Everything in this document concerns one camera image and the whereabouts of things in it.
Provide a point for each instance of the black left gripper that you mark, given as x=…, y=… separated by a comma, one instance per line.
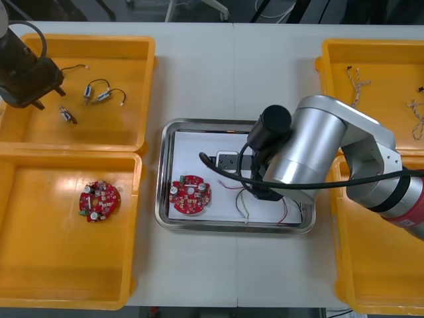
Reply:
x=33, y=83

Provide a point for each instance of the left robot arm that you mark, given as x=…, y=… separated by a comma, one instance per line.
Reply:
x=13, y=49

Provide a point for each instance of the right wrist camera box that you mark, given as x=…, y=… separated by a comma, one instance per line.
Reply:
x=228, y=161

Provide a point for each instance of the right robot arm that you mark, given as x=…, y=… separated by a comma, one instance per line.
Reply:
x=318, y=149

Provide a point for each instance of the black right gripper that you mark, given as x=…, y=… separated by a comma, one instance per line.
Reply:
x=266, y=193

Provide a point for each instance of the steel tray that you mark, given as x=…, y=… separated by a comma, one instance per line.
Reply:
x=238, y=229

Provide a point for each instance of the yellow-orange plastic bin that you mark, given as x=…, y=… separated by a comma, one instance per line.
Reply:
x=381, y=291
x=66, y=258
x=374, y=66
x=99, y=132

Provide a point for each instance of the white paper sheet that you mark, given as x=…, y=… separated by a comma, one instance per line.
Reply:
x=192, y=145

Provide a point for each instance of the round red circuit board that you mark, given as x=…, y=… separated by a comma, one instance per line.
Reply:
x=189, y=202
x=99, y=202

